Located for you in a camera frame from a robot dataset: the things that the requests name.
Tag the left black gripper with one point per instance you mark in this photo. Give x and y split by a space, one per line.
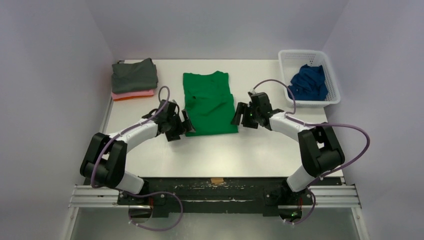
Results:
174 135

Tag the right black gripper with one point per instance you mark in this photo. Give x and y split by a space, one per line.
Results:
245 116

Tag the green t-shirt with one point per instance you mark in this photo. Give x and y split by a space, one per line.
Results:
209 103

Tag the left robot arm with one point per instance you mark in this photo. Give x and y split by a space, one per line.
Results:
104 163

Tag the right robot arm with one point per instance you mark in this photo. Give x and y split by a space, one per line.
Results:
320 150

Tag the pink folded t-shirt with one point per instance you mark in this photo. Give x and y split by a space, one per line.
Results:
136 93

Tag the brown tape piece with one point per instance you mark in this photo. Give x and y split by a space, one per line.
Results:
217 180

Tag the white plastic basket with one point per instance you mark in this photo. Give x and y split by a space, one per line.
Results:
290 61

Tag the dark grey folded t-shirt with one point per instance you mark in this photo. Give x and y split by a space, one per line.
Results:
134 77

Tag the blue crumpled t-shirt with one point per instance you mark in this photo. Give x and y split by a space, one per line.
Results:
309 84

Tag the orange folded t-shirt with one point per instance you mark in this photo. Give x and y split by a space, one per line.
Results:
117 98

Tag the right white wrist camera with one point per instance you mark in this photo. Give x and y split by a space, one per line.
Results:
252 92

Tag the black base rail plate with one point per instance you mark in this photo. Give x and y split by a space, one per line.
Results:
266 196

